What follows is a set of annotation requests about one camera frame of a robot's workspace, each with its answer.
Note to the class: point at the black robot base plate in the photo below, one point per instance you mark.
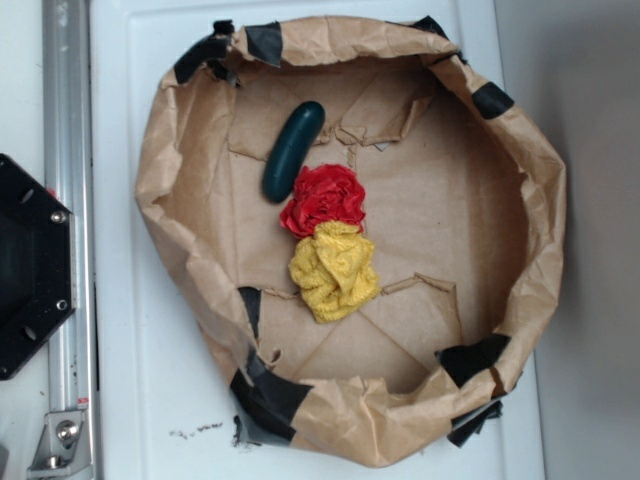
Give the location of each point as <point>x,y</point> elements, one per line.
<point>36,266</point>

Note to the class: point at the brown paper bag container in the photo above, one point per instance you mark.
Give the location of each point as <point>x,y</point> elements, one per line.
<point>465,203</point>

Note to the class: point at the red crumpled cloth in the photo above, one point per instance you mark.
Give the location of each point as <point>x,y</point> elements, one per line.
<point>330,192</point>

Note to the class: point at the yellow cloth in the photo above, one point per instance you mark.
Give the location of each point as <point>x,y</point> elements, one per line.
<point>333,270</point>

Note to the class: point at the dark green oblong object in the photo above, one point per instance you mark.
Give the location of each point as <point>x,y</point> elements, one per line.
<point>290,150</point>

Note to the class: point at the metal corner bracket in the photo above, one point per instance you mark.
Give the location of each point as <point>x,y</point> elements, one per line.
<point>63,451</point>

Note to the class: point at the aluminium extrusion rail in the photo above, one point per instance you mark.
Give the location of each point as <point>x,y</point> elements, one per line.
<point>73,364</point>

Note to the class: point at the white tray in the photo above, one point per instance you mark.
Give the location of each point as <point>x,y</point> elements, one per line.
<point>166,412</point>

